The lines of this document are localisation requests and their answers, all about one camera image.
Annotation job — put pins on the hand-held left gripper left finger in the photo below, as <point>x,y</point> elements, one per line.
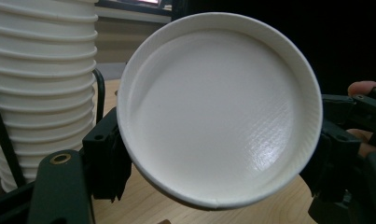
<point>104,161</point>

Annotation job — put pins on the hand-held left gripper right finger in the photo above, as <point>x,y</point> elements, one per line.
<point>335,165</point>

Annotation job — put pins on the stack of white cups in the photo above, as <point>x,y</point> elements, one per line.
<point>42,62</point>

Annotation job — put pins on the white paper cup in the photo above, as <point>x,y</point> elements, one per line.
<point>220,118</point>

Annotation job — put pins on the beige background desk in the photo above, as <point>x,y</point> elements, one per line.
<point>123,40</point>

